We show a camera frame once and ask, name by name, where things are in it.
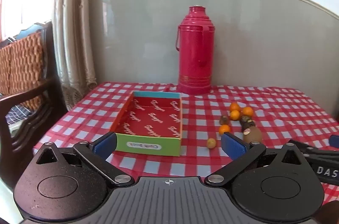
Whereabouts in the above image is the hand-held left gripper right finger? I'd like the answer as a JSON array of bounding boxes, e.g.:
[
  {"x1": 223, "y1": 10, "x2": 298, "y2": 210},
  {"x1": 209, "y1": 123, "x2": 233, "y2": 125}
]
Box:
[{"x1": 205, "y1": 132, "x2": 305, "y2": 185}]

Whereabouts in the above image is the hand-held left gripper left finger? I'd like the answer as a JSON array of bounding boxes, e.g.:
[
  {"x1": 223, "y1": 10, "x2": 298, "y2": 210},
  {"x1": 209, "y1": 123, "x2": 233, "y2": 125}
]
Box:
[{"x1": 36, "y1": 132, "x2": 135, "y2": 186}]

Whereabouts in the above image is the green and red cardboard box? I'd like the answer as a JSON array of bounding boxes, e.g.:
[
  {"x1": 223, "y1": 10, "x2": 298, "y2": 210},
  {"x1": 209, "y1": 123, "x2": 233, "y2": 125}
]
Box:
[{"x1": 109, "y1": 91, "x2": 183, "y2": 157}]

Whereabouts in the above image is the brown kiwi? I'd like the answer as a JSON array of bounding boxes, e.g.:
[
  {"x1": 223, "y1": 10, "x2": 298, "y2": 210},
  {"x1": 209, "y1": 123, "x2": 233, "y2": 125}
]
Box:
[{"x1": 243, "y1": 126, "x2": 263, "y2": 143}]

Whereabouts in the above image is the red checkered tablecloth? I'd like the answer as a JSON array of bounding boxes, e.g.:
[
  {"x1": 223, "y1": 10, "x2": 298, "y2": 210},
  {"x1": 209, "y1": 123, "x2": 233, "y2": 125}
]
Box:
[{"x1": 33, "y1": 81, "x2": 339, "y2": 200}]

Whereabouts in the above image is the dark wooden chair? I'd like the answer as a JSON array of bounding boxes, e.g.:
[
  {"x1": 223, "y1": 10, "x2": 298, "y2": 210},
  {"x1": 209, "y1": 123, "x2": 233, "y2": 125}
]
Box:
[{"x1": 0, "y1": 21, "x2": 67, "y2": 187}]

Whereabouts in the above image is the plaid cloth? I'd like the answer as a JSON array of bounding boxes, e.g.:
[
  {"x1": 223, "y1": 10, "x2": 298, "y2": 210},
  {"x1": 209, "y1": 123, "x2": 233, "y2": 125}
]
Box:
[{"x1": 5, "y1": 104, "x2": 35, "y2": 127}]

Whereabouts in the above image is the red thermos flask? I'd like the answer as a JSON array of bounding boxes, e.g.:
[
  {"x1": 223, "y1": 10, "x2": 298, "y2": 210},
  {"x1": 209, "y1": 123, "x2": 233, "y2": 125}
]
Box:
[{"x1": 175, "y1": 5, "x2": 215, "y2": 95}]

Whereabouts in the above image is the beige lace curtain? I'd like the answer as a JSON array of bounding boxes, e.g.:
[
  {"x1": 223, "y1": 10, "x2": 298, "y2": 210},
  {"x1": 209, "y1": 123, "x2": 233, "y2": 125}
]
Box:
[{"x1": 51, "y1": 0, "x2": 97, "y2": 110}]

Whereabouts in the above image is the orange woven cushion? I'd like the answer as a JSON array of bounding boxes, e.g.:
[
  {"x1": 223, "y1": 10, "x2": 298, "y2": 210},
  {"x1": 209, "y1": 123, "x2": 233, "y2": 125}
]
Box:
[{"x1": 0, "y1": 32, "x2": 44, "y2": 110}]

